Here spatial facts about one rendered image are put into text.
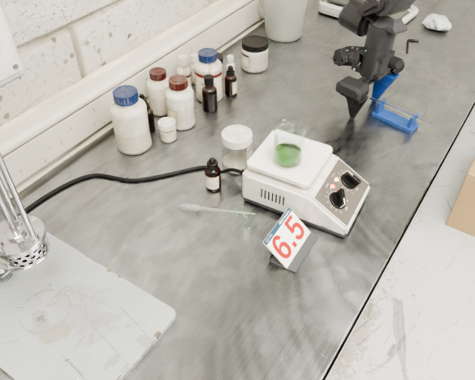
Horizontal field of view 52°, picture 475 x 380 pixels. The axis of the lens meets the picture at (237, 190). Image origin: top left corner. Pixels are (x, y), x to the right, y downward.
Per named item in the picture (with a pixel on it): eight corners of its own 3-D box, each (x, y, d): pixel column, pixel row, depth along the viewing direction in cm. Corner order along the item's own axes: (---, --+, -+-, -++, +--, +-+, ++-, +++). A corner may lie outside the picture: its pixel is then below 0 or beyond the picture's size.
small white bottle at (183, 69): (178, 86, 118) (175, 53, 112) (192, 85, 118) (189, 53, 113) (178, 93, 116) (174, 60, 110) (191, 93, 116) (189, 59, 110)
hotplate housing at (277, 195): (369, 194, 90) (377, 161, 85) (344, 241, 82) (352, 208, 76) (262, 157, 98) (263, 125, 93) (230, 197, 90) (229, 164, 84)
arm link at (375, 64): (414, 36, 104) (388, 26, 107) (366, 66, 94) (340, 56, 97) (403, 70, 109) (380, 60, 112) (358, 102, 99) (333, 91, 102)
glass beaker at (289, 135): (271, 173, 82) (274, 133, 76) (271, 152, 86) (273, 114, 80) (307, 173, 82) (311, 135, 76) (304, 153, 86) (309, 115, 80)
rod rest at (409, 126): (418, 127, 106) (422, 114, 103) (410, 134, 104) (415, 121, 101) (378, 109, 111) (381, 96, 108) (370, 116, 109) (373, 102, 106)
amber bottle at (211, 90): (217, 113, 110) (216, 80, 104) (202, 113, 110) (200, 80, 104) (218, 105, 112) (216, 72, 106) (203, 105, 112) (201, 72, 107)
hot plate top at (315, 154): (334, 150, 87) (335, 146, 87) (308, 190, 79) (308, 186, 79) (274, 131, 91) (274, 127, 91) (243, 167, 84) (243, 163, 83)
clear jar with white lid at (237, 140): (221, 175, 94) (219, 142, 89) (222, 155, 99) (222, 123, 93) (251, 176, 94) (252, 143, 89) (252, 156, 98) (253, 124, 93)
